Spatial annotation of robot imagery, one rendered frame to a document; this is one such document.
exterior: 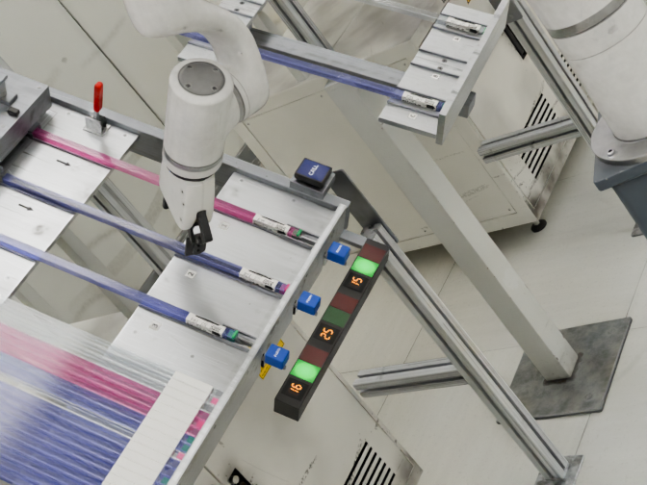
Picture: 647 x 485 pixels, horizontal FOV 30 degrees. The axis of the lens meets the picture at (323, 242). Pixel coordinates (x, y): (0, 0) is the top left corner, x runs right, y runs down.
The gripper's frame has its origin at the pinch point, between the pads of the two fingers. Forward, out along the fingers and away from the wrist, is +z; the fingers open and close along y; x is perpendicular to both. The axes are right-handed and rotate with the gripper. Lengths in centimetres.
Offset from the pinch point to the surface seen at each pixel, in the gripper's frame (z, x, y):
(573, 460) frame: 51, 67, 39
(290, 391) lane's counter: 6.0, 5.8, 28.5
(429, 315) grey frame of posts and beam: 23.4, 41.1, 14.9
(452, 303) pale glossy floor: 93, 86, -21
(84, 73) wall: 157, 44, -177
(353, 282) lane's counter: 6.1, 23.1, 14.2
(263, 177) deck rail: 6.5, 18.0, -9.6
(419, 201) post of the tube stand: 28, 54, -11
